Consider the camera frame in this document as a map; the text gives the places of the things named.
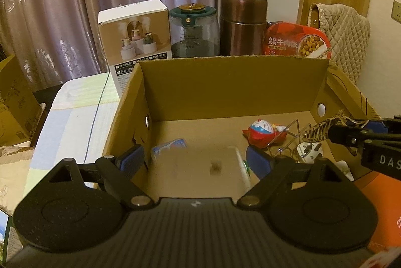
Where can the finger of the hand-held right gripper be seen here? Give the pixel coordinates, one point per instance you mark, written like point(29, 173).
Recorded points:
point(344, 134)
point(388, 126)

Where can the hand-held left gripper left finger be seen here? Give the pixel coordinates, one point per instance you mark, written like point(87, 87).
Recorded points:
point(131, 158)

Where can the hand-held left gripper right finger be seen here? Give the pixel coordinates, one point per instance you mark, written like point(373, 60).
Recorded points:
point(260, 158)

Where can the red cartoon cat toy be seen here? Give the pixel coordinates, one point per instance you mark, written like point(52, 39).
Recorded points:
point(261, 135)

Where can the brown hair claw clip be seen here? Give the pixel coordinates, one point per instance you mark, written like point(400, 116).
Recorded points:
point(316, 130)

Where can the clear floss pick box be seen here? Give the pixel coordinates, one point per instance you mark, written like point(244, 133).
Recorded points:
point(169, 147)

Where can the brown cardboard box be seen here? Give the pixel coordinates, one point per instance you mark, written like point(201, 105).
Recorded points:
point(235, 89)

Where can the red printed cardboard sheet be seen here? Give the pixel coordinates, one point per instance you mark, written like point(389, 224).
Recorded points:
point(388, 208)

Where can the beige quilted cloth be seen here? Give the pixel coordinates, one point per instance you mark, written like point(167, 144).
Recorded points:
point(347, 33)

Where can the red instant meal bowl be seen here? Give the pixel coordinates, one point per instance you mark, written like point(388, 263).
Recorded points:
point(282, 42)

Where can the beige printed blanket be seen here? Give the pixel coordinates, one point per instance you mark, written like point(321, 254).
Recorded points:
point(12, 174)

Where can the white humidifier product box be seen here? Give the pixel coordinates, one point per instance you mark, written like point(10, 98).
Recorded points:
point(134, 36)

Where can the printed cardboard carton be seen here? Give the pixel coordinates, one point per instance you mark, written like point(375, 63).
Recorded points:
point(15, 105)

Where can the brown metal thermos container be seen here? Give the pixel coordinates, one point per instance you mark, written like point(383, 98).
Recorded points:
point(242, 27)

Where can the glass jar with green lid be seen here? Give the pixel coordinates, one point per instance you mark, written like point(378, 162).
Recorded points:
point(194, 36)

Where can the landscape picture magazine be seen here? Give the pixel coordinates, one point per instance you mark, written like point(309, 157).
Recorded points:
point(4, 233)

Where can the mauve patterned curtain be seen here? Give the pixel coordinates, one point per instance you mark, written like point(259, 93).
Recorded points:
point(62, 5)

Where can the beige wall socket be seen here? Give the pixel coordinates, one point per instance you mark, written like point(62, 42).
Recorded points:
point(397, 10)

